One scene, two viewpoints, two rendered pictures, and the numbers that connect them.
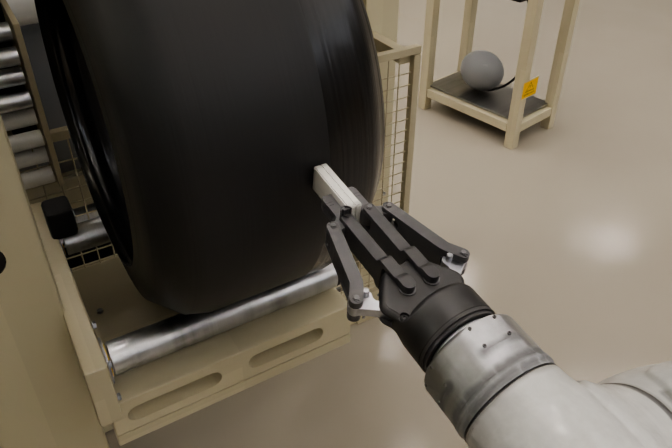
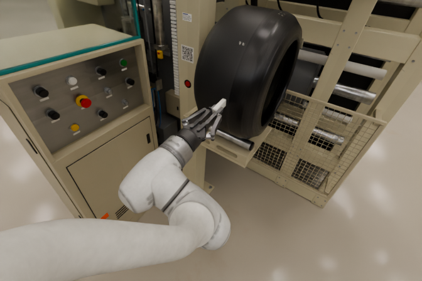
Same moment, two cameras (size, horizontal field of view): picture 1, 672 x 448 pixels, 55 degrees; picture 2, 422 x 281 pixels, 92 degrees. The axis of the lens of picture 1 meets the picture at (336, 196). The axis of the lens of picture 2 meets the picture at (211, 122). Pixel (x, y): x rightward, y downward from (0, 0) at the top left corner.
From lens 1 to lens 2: 0.57 m
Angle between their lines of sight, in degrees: 49
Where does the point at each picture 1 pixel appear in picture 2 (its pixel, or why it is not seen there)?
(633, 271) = not seen: outside the picture
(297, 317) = (233, 147)
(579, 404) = (158, 159)
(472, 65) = not seen: outside the picture
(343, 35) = (248, 69)
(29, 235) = not seen: hidden behind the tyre
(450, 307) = (182, 132)
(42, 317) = (193, 102)
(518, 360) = (168, 146)
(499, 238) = (411, 243)
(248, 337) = (220, 140)
